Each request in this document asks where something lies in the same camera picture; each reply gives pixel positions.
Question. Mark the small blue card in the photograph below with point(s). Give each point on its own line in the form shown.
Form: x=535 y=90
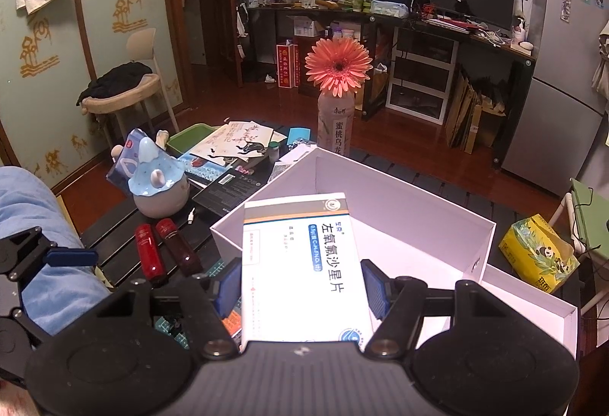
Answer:
x=300 y=135

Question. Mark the white pump bottle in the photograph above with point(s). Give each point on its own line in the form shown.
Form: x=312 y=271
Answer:
x=518 y=35

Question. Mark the black computer desk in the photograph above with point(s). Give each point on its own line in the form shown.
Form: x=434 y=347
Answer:
x=266 y=21

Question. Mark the black clothing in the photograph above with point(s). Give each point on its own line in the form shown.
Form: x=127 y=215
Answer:
x=116 y=78

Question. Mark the yellow tissue pack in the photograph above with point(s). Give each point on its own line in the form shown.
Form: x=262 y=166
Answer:
x=537 y=254

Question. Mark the white drawer unit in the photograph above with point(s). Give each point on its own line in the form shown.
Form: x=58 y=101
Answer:
x=421 y=78

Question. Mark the clear plastic box orange label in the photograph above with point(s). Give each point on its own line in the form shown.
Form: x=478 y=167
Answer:
x=233 y=325

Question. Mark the flattened cardboard stack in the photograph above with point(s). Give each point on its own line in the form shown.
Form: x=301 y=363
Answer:
x=471 y=111

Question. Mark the wet wipes pack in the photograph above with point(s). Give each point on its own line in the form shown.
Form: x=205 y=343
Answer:
x=388 y=9

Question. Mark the white cardboard storage box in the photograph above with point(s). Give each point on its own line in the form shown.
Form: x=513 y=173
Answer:
x=404 y=206

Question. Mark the white cardboard box lid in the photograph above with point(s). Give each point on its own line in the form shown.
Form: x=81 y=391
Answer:
x=523 y=306

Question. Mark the plum blossom painting card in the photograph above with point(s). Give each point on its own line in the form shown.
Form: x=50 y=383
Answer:
x=238 y=140

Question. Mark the green tray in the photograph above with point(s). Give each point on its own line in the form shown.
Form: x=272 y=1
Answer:
x=183 y=140

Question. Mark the red carton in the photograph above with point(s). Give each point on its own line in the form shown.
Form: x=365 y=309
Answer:
x=287 y=64

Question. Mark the pink gerbera flower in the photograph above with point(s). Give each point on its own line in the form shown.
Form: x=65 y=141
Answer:
x=338 y=66

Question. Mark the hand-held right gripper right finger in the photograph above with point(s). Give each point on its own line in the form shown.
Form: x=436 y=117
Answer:
x=373 y=290

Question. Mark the white blue medicine box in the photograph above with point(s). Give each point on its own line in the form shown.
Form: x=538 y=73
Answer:
x=295 y=263

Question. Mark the tea bottle vase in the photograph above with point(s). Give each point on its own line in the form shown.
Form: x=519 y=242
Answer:
x=335 y=126

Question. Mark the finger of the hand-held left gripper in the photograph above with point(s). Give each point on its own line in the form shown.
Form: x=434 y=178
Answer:
x=14 y=335
x=71 y=257

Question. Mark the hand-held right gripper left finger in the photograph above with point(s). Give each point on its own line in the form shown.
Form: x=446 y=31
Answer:
x=228 y=287

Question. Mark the blue pouch with red label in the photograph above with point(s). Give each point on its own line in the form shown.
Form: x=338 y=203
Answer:
x=121 y=168

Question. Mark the small green side table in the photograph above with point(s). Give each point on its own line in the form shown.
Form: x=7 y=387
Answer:
x=587 y=216

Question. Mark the beige chair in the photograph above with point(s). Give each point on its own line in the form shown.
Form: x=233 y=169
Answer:
x=142 y=45

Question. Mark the bright red cosmetic bottle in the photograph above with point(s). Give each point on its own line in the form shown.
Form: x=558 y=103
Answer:
x=150 y=254

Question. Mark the black flat box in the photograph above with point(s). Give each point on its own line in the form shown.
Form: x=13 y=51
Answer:
x=228 y=192

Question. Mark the silver refrigerator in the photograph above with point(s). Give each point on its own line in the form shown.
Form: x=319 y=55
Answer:
x=556 y=64

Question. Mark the blue picture card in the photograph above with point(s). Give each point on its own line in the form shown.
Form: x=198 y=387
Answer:
x=202 y=168

